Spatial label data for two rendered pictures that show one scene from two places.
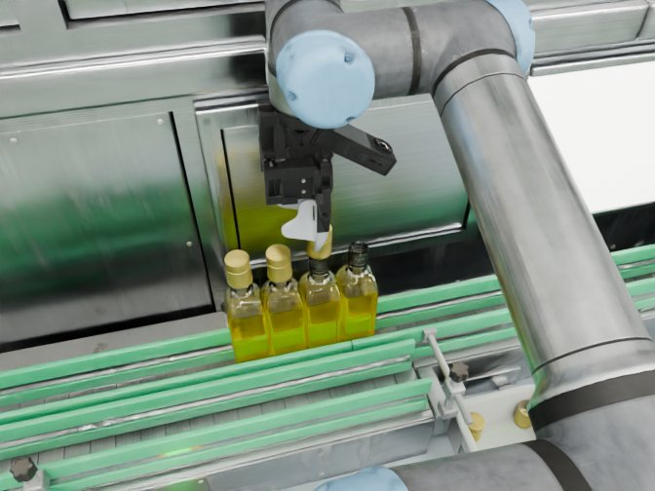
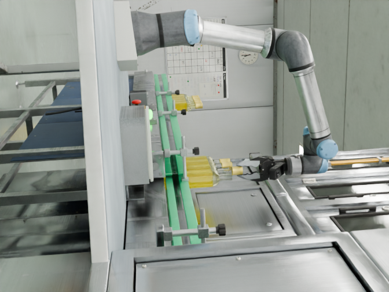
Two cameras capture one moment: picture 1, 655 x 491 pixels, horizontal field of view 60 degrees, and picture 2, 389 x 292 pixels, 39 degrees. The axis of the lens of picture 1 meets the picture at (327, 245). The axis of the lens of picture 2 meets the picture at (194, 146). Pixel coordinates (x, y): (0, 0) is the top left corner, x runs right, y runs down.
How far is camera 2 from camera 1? 2.31 m
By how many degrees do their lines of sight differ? 91
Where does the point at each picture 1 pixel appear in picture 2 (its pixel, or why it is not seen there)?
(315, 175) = (270, 160)
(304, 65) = not seen: hidden behind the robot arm
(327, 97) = not seen: hidden behind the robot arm
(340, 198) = (228, 208)
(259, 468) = (153, 129)
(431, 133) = (261, 221)
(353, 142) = (281, 165)
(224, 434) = (176, 130)
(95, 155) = (243, 182)
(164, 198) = not seen: hidden behind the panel
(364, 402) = (179, 144)
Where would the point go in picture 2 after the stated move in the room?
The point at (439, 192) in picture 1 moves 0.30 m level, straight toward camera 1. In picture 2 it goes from (230, 227) to (223, 146)
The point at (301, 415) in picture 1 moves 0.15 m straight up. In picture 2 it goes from (179, 137) to (216, 134)
